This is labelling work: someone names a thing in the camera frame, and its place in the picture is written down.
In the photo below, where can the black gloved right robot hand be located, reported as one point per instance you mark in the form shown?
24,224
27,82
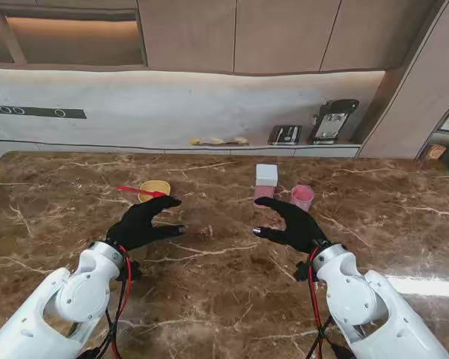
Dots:
299,228

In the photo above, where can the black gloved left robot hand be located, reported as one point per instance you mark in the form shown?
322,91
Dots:
138,228

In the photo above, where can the pink plastic measuring cup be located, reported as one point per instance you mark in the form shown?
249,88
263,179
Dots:
302,196

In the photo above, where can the red plastic measuring spoon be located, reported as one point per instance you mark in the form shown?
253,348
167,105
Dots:
134,190

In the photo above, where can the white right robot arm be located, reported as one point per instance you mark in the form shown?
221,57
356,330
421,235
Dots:
359,299

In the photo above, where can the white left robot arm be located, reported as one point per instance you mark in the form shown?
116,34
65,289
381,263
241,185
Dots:
60,299

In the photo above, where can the pink container with white lid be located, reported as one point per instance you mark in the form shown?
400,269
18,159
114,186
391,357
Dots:
265,175

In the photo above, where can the yellow plastic bowl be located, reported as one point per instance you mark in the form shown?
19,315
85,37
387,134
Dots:
155,186

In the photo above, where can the black silver toaster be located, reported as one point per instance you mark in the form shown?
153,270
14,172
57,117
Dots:
284,134

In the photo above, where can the yellow fruit piece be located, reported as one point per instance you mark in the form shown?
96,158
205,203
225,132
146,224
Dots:
194,141
241,140
216,141

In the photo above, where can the wooden cutting board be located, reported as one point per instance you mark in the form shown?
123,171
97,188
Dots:
228,143

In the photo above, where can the black espresso machine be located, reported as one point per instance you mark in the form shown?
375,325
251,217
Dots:
331,119

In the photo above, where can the round wooden ornament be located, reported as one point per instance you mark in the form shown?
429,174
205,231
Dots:
436,151

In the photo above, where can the tall wooden cabinet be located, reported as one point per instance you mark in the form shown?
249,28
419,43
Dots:
404,93

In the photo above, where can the lit open shelf niche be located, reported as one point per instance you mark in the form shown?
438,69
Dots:
60,37

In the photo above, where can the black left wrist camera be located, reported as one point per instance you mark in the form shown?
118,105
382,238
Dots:
134,271

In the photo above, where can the black wall control panel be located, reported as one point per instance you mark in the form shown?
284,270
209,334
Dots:
33,112

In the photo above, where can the wooden wall cabinets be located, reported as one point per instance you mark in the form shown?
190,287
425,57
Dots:
247,33

